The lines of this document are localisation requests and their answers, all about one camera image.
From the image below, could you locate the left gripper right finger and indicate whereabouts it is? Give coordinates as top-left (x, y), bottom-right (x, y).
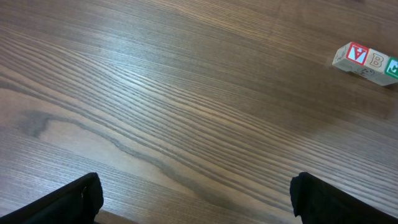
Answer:
top-left (289, 172), bottom-right (397, 224)

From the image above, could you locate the red V letter block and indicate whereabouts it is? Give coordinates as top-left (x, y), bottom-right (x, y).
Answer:
top-left (332, 42), bottom-right (369, 72)

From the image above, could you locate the yellow K letter block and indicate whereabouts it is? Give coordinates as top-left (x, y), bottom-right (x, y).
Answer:
top-left (353, 49), bottom-right (390, 86)

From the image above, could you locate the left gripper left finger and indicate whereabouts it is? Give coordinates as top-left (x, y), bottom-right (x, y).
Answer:
top-left (1, 172), bottom-right (104, 224)

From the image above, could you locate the green E letter block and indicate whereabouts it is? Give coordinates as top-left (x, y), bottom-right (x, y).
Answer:
top-left (372, 57), bottom-right (397, 86)

